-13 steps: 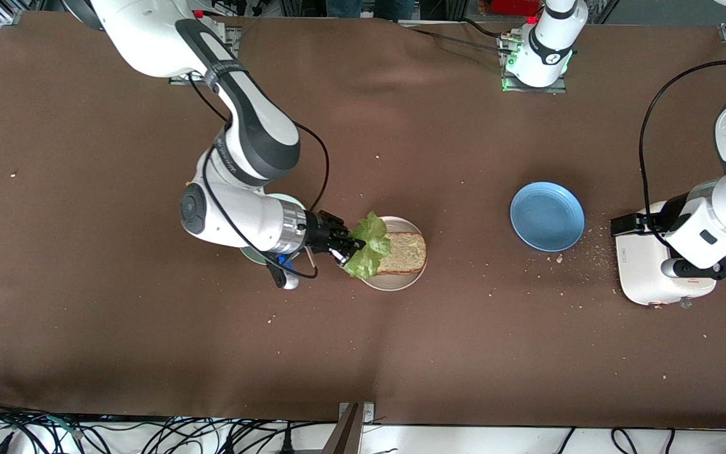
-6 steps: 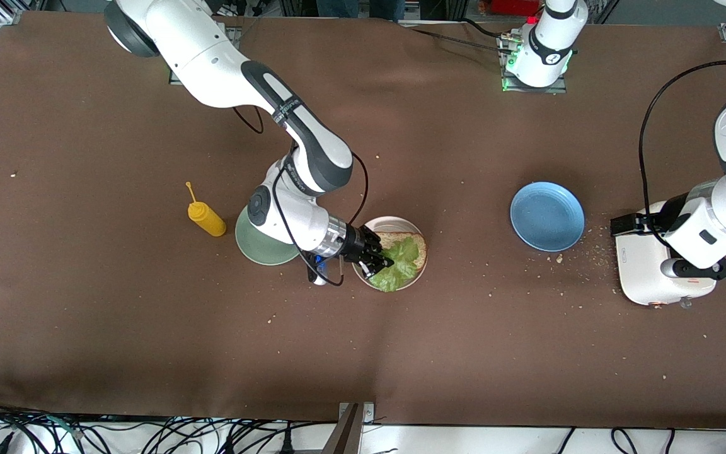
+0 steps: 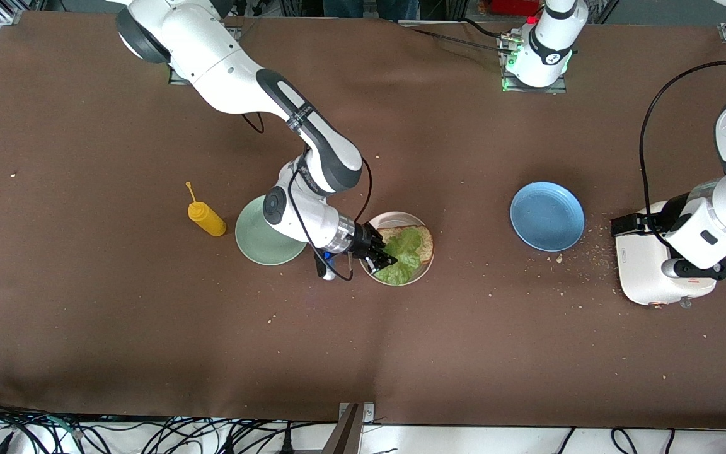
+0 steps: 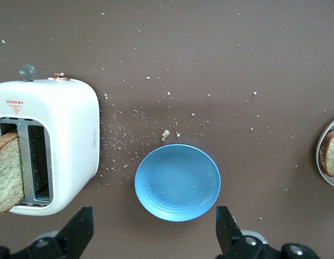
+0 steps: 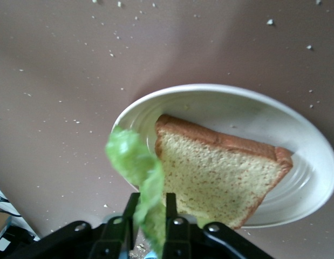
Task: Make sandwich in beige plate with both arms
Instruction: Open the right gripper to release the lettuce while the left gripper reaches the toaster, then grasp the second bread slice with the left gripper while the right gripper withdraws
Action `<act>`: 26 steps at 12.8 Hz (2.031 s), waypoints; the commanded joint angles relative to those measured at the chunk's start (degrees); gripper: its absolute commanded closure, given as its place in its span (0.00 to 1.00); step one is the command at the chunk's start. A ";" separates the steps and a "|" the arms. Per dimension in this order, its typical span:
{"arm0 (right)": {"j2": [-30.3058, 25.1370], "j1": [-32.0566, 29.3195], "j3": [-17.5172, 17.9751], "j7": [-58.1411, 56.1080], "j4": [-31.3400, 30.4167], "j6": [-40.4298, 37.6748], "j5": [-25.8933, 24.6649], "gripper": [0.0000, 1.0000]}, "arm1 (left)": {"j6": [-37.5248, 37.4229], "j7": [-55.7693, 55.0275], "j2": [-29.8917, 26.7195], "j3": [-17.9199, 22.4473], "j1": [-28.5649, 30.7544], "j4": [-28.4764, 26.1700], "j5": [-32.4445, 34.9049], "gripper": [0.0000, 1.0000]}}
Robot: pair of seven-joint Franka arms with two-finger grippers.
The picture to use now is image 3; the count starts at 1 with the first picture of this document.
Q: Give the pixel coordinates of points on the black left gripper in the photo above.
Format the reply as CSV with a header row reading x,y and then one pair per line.
x,y
664,222

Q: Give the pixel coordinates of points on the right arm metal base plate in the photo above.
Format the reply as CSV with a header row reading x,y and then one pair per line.
x,y
174,79

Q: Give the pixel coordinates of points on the white toaster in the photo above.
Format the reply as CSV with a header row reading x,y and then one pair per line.
x,y
643,271

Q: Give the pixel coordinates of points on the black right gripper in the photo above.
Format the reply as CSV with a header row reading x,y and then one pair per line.
x,y
364,243

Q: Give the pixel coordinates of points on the brown tablecloth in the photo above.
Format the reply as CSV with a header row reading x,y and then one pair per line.
x,y
363,353

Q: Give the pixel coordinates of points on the brown bread slice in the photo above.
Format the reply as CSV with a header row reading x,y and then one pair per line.
x,y
426,247

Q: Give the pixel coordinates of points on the green lettuce leaf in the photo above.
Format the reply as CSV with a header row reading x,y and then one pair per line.
x,y
406,252

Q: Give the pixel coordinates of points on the grey metal bar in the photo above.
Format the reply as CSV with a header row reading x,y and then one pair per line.
x,y
344,435

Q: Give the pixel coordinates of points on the silver metal bracket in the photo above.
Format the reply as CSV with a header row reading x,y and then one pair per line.
x,y
368,411

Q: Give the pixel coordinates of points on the red box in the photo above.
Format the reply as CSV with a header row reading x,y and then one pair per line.
x,y
514,6

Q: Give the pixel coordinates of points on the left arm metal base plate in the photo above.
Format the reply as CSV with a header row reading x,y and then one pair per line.
x,y
530,90

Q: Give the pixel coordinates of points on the blue plate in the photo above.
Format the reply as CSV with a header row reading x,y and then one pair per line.
x,y
547,216

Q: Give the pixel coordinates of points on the yellow mustard squeeze bottle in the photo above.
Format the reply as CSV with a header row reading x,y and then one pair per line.
x,y
208,217

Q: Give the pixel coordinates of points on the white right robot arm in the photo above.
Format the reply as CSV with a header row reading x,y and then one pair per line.
x,y
224,63

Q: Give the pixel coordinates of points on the mint green plate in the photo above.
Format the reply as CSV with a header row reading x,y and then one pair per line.
x,y
259,243

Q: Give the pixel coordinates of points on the beige plate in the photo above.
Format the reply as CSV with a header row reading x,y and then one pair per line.
x,y
394,219

